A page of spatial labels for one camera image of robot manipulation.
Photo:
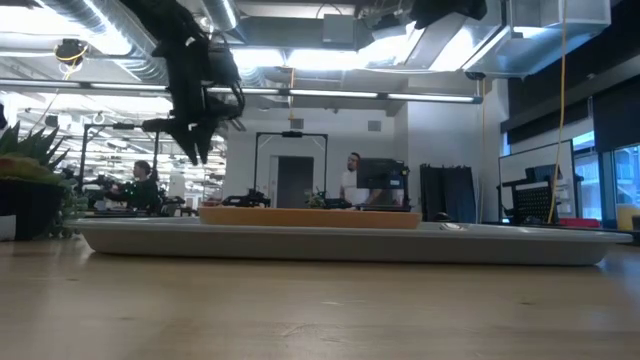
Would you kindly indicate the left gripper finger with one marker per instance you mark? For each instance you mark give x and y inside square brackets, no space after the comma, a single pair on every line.
[207,140]
[186,142]

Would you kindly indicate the orange plate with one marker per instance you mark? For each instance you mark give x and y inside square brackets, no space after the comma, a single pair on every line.
[310,218]

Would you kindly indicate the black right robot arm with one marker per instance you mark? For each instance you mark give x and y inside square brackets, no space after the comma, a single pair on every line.
[450,10]

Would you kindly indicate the black background robot arm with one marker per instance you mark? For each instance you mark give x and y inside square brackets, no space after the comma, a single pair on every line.
[247,200]

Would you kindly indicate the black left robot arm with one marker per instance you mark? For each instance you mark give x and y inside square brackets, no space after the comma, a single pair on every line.
[165,25]

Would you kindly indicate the grey plastic tray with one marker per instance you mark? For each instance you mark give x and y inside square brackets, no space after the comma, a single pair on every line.
[320,247]

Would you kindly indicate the person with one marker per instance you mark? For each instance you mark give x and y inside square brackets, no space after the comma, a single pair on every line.
[140,192]
[352,187]

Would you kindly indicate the dark grey door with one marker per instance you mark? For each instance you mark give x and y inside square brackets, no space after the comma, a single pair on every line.
[295,181]

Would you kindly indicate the small green desk plant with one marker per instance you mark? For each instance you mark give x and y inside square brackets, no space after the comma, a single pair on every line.
[316,200]

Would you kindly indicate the long ceiling light strip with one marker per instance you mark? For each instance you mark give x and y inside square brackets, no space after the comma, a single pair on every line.
[330,93]

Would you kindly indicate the succulent plant in black pot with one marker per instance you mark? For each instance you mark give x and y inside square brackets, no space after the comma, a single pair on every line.
[25,200]

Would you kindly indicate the black computer monitor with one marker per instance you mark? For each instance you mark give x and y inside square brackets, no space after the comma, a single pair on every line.
[380,174]

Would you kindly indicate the black curtain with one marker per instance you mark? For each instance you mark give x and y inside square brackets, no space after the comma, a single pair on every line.
[446,192]

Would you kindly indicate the whiteboard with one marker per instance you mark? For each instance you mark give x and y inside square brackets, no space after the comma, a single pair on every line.
[515,160]

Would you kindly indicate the black pegboard cart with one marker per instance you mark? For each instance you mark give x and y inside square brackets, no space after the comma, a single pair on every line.
[532,202]

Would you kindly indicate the red box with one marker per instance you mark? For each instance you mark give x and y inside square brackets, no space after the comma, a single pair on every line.
[580,223]

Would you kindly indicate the yellow bin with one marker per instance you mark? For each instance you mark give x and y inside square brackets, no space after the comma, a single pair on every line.
[627,217]

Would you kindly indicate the black station frame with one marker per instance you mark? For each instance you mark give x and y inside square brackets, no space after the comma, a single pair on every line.
[291,134]
[120,126]

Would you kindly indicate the round silver ventilation duct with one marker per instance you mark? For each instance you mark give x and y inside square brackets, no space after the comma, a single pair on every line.
[222,12]

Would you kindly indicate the rectangular metal air duct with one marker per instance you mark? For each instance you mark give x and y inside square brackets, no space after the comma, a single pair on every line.
[530,45]

